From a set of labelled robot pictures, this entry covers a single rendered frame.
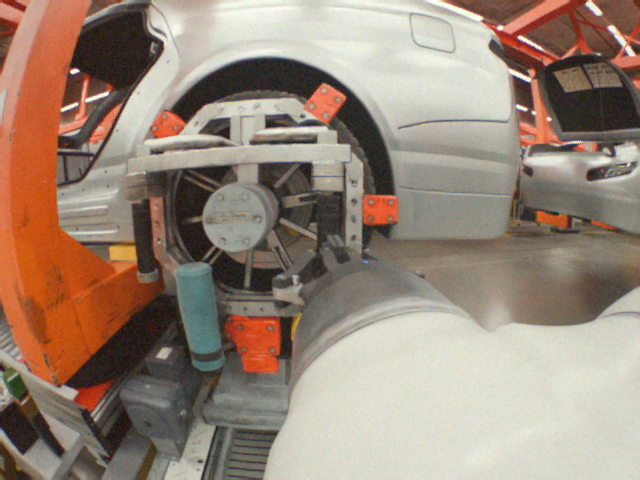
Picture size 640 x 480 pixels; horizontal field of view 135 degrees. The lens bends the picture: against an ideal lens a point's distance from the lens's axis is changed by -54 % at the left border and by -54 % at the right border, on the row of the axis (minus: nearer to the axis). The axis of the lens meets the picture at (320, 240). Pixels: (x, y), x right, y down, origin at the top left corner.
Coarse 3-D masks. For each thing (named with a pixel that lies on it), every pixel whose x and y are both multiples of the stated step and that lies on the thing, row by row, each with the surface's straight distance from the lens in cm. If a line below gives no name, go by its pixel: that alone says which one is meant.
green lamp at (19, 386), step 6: (6, 372) 60; (12, 372) 59; (18, 372) 59; (6, 378) 59; (12, 378) 58; (18, 378) 59; (6, 384) 60; (12, 384) 58; (18, 384) 59; (24, 384) 60; (12, 390) 59; (18, 390) 59; (24, 390) 60; (18, 396) 59
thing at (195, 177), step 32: (224, 128) 80; (192, 192) 96; (320, 192) 77; (192, 224) 95; (288, 224) 78; (192, 256) 85; (224, 256) 102; (288, 256) 80; (224, 288) 84; (256, 288) 85
